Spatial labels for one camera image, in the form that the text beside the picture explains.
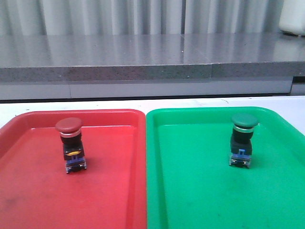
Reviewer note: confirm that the green mushroom push button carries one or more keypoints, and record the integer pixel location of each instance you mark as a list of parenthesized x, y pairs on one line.
[(240, 143)]

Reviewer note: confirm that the grey stone platform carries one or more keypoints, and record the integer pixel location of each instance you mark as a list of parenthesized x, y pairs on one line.
[(64, 67)]

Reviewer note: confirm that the green plastic tray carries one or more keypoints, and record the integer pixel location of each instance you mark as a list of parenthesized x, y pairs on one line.
[(190, 184)]

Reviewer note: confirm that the red plastic tray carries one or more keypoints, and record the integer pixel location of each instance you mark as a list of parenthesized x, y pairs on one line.
[(37, 193)]

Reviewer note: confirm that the red mushroom push button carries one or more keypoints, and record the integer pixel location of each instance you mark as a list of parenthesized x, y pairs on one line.
[(73, 151)]

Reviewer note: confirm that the white container in background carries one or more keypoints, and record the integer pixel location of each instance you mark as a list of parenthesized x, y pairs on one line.
[(292, 18)]

